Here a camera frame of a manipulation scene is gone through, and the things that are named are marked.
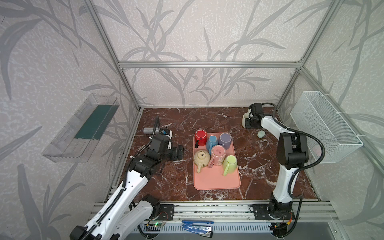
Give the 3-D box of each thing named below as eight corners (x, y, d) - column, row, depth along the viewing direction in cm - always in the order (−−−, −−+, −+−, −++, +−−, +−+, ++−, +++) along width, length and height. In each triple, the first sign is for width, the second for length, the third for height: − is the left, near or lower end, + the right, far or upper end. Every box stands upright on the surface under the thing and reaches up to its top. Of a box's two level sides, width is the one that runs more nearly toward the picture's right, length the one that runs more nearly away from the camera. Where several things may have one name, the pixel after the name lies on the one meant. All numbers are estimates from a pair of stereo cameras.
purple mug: (219, 151, 98) (220, 144, 91) (218, 140, 104) (219, 132, 96) (230, 151, 98) (232, 144, 91) (228, 140, 104) (231, 132, 96)
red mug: (195, 146, 99) (194, 139, 93) (195, 136, 105) (194, 129, 98) (206, 146, 99) (206, 139, 93) (206, 136, 105) (206, 129, 98)
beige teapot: (198, 173, 87) (198, 168, 81) (190, 163, 91) (189, 157, 85) (212, 163, 91) (212, 157, 85) (203, 153, 95) (203, 147, 89)
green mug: (223, 176, 87) (225, 170, 79) (222, 162, 92) (224, 155, 85) (235, 176, 87) (238, 170, 79) (233, 162, 92) (236, 155, 85)
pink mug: (208, 167, 89) (209, 160, 81) (207, 153, 96) (208, 144, 87) (224, 167, 89) (226, 160, 81) (222, 153, 96) (224, 144, 87)
